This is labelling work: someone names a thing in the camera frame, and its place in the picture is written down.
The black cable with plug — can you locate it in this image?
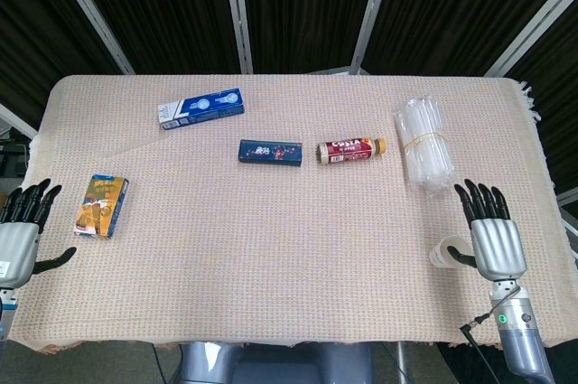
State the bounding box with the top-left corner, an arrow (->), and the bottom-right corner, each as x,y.
459,286 -> 520,384

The orange and blue carton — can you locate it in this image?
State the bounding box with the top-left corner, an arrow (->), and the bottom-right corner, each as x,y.
73,174 -> 130,239

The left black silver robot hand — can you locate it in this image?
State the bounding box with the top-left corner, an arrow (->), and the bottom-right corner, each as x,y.
0,178 -> 77,289

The dark blue printed box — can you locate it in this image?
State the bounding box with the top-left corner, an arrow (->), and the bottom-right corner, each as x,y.
238,138 -> 304,169

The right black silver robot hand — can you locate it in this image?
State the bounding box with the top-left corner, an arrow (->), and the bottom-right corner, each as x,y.
446,179 -> 528,282

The black pleated curtain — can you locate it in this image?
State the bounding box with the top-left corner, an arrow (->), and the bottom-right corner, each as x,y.
62,0 -> 241,75
0,0 -> 128,132
238,0 -> 378,75
363,0 -> 578,77

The yellow rubber band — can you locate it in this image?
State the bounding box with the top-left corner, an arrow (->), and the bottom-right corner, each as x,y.
403,130 -> 449,149

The grey robot torso base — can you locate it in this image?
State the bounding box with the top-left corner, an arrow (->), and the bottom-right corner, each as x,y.
178,342 -> 376,384

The blue and white carton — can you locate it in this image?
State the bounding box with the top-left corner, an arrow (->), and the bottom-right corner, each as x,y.
157,88 -> 247,132

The bundle of clear wrapped straws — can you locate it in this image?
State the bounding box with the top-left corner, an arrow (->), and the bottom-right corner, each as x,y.
394,95 -> 455,198

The beige woven tablecloth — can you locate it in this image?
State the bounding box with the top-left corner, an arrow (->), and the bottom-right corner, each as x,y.
8,74 -> 578,354

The red Costa coffee bottle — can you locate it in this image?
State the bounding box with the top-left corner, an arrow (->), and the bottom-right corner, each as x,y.
315,137 -> 387,166

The dark equipment rack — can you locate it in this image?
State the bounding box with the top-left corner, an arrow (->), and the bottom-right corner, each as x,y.
0,138 -> 31,183

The thin black floor cable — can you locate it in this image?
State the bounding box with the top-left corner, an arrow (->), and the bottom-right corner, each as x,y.
152,344 -> 167,384

